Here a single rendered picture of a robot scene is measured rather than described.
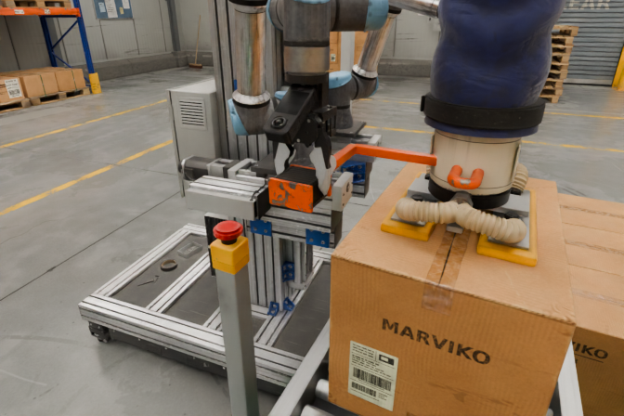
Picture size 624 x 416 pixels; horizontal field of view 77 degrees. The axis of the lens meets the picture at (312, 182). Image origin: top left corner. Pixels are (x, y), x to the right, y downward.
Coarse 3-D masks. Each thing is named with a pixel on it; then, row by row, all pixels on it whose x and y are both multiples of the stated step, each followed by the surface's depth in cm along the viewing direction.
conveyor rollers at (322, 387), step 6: (318, 384) 110; (324, 384) 110; (318, 390) 109; (324, 390) 109; (318, 396) 110; (324, 396) 109; (330, 402) 109; (306, 408) 103; (312, 408) 103; (306, 414) 102; (312, 414) 102; (318, 414) 102; (324, 414) 102; (330, 414) 102; (546, 414) 102; (552, 414) 102
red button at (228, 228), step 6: (222, 222) 95; (228, 222) 95; (234, 222) 95; (216, 228) 92; (222, 228) 92; (228, 228) 92; (234, 228) 92; (240, 228) 93; (216, 234) 91; (222, 234) 91; (228, 234) 91; (234, 234) 91; (240, 234) 93; (222, 240) 93; (228, 240) 93; (234, 240) 94
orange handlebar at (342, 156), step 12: (360, 144) 92; (336, 156) 84; (348, 156) 88; (372, 156) 90; (384, 156) 89; (396, 156) 87; (408, 156) 86; (420, 156) 85; (432, 156) 84; (336, 168) 83; (456, 168) 77; (456, 180) 73; (468, 180) 72; (480, 180) 73
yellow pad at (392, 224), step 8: (416, 176) 105; (424, 176) 98; (416, 200) 85; (424, 200) 91; (432, 200) 91; (392, 208) 88; (392, 216) 83; (384, 224) 81; (392, 224) 81; (400, 224) 81; (408, 224) 81; (416, 224) 81; (424, 224) 80; (432, 224) 81; (392, 232) 81; (400, 232) 80; (408, 232) 79; (416, 232) 79; (424, 232) 78; (424, 240) 78
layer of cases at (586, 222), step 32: (576, 224) 195; (608, 224) 195; (576, 256) 169; (608, 256) 169; (576, 288) 149; (608, 288) 149; (608, 320) 134; (576, 352) 135; (608, 352) 130; (608, 384) 134
